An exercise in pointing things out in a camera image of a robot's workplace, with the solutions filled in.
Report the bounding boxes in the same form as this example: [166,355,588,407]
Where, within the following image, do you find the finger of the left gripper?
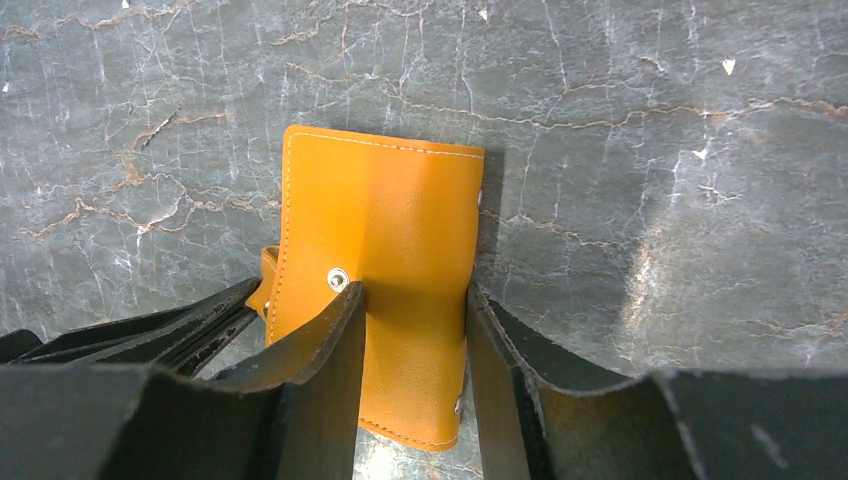
[1,277,260,378]

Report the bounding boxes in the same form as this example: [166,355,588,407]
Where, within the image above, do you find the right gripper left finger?
[1,283,365,479]

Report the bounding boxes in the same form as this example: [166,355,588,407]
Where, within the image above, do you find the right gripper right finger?
[467,285,847,479]

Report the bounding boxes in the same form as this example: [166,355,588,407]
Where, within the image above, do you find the orange card holder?
[247,125,484,451]

